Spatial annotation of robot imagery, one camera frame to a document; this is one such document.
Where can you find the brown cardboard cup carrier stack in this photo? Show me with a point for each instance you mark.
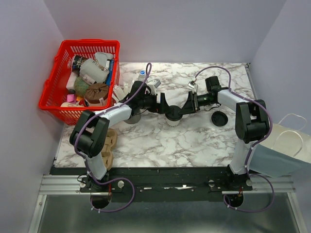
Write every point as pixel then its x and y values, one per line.
pixel 107 151

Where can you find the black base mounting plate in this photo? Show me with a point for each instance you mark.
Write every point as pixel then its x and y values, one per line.
pixel 160 184

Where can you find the dark printed can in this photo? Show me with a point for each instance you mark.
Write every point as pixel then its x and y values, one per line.
pixel 76 63

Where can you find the red plastic shopping basket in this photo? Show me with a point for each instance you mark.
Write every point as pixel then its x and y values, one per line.
pixel 82 78

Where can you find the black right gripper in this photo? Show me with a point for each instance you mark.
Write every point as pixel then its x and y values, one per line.
pixel 189 107

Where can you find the white plastic pouch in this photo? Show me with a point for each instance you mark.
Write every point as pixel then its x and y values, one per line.
pixel 92 69

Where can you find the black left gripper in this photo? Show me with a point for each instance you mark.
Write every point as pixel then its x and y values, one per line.
pixel 161 108

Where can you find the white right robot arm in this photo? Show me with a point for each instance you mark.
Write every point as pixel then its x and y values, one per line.
pixel 252 123

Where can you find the white paper cup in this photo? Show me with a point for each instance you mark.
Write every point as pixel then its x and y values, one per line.
pixel 173 122

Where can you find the grey metal straw holder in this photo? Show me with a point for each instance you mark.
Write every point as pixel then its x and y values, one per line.
pixel 133 119

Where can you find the aluminium rail frame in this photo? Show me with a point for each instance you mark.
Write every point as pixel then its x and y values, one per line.
pixel 61 207

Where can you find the green round sponge ball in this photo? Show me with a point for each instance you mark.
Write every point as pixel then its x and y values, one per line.
pixel 80 86

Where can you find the clear water bottle blue cap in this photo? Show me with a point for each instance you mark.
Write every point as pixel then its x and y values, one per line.
pixel 142 75

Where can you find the light blue paper bag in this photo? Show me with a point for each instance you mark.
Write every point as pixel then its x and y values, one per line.
pixel 286 150

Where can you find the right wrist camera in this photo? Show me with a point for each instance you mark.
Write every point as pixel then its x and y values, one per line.
pixel 193 86

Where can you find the black cup lid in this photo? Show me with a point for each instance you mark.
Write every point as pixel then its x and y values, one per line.
pixel 174 113

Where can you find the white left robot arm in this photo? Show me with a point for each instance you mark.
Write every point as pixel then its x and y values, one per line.
pixel 89 134

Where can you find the brown round chocolate cake box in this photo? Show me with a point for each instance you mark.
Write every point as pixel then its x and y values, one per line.
pixel 97 95

